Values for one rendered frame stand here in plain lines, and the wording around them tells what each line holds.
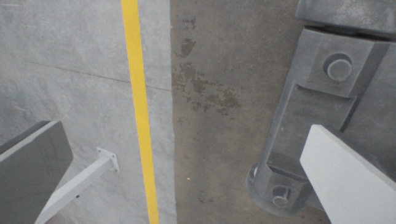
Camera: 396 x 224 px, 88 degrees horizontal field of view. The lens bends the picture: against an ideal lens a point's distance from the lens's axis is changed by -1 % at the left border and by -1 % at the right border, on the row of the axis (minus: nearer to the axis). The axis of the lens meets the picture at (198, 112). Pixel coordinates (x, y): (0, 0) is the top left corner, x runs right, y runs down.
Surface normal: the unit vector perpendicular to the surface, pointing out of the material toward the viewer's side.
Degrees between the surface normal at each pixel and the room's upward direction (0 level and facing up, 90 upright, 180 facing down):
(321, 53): 0
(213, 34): 0
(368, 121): 0
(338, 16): 12
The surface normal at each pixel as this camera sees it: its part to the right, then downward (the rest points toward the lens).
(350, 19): -0.51, 0.41
